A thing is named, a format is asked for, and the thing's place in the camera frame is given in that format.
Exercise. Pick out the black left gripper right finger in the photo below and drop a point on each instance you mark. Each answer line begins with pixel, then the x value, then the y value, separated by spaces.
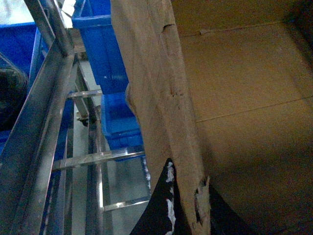
pixel 224 220

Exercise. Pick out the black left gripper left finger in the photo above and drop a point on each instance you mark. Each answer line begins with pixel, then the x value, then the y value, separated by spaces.
pixel 164 214

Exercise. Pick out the brown cardboard box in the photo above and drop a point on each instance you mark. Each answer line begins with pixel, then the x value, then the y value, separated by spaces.
pixel 224 88

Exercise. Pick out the blue plastic bin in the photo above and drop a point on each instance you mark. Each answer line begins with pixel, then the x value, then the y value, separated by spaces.
pixel 93 20
pixel 119 124
pixel 23 45

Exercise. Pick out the stainless steel shelf frame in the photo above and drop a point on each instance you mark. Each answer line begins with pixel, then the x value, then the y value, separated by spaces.
pixel 34 187

